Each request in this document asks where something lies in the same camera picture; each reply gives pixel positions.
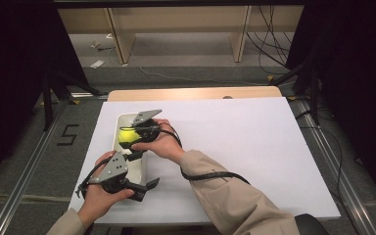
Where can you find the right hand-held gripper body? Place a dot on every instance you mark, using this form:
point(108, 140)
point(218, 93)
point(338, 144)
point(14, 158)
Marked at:
point(147, 130)

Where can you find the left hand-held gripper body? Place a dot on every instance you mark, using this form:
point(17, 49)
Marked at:
point(114, 169)

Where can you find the yellow tennis ball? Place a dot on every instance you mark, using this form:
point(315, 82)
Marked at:
point(126, 136)

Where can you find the white rectangular tray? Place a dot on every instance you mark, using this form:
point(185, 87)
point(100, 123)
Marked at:
point(135, 171)

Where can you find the person's right hand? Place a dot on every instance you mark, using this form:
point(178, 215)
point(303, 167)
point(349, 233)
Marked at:
point(166, 145)

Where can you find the person's left hand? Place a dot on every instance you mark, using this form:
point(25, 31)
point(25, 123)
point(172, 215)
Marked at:
point(98, 202)

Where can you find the light wooden table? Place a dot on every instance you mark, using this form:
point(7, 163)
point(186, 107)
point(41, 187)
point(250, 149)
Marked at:
point(192, 94)

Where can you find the white paper scrap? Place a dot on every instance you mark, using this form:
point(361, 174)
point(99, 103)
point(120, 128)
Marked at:
point(97, 64)

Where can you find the black tripod stand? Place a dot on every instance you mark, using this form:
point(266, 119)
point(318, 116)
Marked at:
point(49, 94)
point(308, 81)

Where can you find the white foam board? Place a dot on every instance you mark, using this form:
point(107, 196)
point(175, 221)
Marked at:
point(241, 147)

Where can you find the light wooden bench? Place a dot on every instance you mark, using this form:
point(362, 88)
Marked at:
point(176, 19)

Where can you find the black curtain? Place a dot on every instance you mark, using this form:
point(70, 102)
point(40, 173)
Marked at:
point(355, 81)
point(13, 81)

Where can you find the black chair seat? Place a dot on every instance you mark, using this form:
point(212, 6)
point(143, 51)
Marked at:
point(311, 225)

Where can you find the aluminium floor rail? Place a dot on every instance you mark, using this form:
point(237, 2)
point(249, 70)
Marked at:
point(23, 182)
point(339, 182)

